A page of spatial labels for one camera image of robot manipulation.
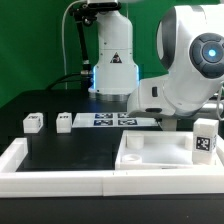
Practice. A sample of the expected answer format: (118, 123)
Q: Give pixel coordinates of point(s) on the white marker sheet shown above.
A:
(112, 119)

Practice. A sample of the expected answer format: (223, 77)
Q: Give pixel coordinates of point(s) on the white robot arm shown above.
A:
(190, 46)

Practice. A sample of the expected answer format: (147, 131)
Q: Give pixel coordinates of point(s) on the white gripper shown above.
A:
(148, 100)

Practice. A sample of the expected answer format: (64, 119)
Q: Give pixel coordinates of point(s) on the white square tabletop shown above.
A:
(144, 150)

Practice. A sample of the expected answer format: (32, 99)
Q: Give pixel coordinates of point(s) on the white U-shaped fence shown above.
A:
(13, 183)

